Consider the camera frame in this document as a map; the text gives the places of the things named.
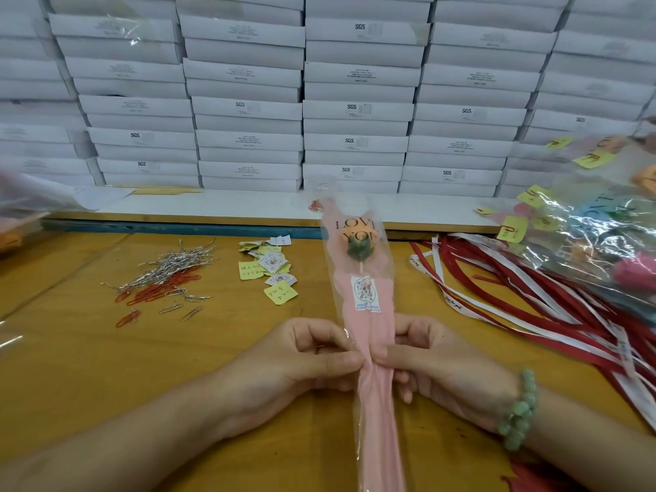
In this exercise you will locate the white shelf board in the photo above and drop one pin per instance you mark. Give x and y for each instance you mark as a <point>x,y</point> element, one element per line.
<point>230,203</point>

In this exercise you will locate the person's right thumb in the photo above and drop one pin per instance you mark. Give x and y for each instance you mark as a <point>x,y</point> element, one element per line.
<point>397,357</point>

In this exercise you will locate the pile of red white ribbons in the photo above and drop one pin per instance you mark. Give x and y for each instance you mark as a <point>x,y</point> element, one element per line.
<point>512,292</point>

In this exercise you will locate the single red paper clip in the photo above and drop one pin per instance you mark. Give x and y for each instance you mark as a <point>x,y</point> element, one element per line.
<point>128,318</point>

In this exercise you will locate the red ribbon piece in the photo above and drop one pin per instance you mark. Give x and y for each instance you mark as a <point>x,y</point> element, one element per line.
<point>530,479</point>

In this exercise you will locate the pile of cellophane wrapped flowers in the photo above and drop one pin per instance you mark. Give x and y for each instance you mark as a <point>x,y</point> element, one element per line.
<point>589,225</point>

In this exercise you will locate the stack of white flat boxes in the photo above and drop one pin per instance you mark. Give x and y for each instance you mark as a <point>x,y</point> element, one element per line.
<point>353,92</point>

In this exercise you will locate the clear plastic bag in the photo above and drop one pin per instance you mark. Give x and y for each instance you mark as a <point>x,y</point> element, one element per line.
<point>46,194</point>

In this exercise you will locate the person's right hand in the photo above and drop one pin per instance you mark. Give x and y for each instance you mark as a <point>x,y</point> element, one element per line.
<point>456,374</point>

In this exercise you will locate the pile of silver twist ties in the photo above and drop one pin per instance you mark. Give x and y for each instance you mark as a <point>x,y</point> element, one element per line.
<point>164,268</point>

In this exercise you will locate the silver paper clip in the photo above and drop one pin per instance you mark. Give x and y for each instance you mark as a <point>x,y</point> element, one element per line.
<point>192,313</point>
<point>171,308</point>

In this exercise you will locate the person's left hand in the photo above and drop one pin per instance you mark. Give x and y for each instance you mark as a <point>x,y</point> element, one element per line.
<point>287,363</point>

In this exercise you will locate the pile of red paper clips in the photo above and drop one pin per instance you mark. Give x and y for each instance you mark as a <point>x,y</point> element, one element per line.
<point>153,292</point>

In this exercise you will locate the yellow paper strip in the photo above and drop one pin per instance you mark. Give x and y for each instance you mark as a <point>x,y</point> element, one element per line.
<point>164,190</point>

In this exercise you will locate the pile of yellow paper labels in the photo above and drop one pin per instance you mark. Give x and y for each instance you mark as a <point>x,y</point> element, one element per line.
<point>269,271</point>

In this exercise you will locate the person's left forearm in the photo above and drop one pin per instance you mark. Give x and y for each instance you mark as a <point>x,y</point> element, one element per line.
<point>128,435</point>

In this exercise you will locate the person's right forearm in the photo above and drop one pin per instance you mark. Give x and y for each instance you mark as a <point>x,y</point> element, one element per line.
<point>589,445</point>

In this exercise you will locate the pink single rose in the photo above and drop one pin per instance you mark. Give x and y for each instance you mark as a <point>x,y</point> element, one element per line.
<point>376,404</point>

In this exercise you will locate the person's left thumb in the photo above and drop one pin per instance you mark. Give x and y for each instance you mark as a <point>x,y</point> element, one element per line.
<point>338,362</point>

